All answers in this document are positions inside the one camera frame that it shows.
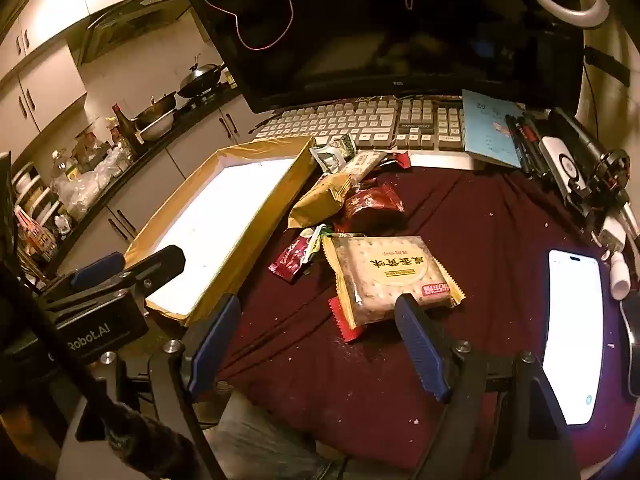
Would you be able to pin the black camera gimbal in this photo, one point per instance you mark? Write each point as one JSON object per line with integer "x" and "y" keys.
{"x": 605, "y": 175}

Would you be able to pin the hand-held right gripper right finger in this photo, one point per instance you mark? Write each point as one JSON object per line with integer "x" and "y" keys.
{"x": 420, "y": 350}

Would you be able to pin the large round cracker packet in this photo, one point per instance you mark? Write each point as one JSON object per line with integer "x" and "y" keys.
{"x": 390, "y": 275}

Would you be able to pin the red white script sachet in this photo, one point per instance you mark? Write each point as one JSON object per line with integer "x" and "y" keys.
{"x": 290, "y": 260}

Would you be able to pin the black kitchen countertop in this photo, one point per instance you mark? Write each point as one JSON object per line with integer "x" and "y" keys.
{"x": 155, "y": 146}

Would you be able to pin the white bowl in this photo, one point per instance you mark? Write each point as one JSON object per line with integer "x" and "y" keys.
{"x": 157, "y": 129}

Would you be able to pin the range hood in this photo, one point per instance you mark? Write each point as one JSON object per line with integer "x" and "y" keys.
{"x": 130, "y": 25}

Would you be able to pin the white grey keyboard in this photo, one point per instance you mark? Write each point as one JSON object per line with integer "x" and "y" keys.
{"x": 350, "y": 120}

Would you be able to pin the green snack packet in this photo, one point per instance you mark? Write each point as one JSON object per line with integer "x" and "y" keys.
{"x": 327, "y": 154}
{"x": 315, "y": 241}

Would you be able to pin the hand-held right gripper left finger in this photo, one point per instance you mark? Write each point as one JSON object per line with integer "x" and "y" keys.
{"x": 215, "y": 345}

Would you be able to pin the dark frying pan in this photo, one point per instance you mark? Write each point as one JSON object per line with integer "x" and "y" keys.
{"x": 157, "y": 105}

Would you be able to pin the small white bottle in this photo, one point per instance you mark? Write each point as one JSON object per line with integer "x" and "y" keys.
{"x": 619, "y": 277}

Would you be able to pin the kitchen wall cabinet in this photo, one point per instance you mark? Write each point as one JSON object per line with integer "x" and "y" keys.
{"x": 50, "y": 85}

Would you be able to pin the kitchen base cabinet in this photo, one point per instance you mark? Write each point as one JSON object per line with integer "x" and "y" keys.
{"x": 200, "y": 130}

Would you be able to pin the grey cloth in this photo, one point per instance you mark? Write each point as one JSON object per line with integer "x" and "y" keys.
{"x": 270, "y": 440}

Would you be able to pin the smartphone with lit screen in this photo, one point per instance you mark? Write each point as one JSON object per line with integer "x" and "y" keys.
{"x": 572, "y": 335}

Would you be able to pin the black computer monitor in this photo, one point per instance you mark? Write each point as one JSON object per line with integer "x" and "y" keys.
{"x": 400, "y": 35}

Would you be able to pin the dark red snack packet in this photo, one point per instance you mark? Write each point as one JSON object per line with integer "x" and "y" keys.
{"x": 375, "y": 205}

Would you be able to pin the white charger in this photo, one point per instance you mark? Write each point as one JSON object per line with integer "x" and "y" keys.
{"x": 612, "y": 232}

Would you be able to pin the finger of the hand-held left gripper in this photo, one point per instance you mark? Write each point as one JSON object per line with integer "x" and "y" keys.
{"x": 100, "y": 265}
{"x": 160, "y": 262}

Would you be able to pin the red black candy packet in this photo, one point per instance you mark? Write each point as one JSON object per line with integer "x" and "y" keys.
{"x": 345, "y": 322}
{"x": 400, "y": 159}

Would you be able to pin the clear plastic bags pile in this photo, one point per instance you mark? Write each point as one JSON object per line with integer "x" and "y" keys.
{"x": 85, "y": 185}

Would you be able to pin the long white cracker packet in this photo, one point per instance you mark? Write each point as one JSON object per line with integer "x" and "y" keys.
{"x": 357, "y": 164}

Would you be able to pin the black wok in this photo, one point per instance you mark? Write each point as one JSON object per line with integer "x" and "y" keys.
{"x": 200, "y": 80}

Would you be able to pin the gold foil snack packet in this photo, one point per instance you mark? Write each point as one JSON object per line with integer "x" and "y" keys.
{"x": 320, "y": 200}

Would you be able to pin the gold cardboard tray box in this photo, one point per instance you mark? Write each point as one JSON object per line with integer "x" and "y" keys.
{"x": 215, "y": 220}

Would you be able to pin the black marker pen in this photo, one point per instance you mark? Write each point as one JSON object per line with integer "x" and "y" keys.
{"x": 514, "y": 137}
{"x": 540, "y": 146}
{"x": 527, "y": 141}

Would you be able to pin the blue notebook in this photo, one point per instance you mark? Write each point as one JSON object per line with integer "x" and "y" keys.
{"x": 487, "y": 130}

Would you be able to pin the maroon cloth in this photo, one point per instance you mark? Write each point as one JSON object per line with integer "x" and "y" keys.
{"x": 490, "y": 230}

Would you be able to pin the dark sauce bottle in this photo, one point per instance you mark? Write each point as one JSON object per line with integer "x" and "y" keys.
{"x": 121, "y": 127}

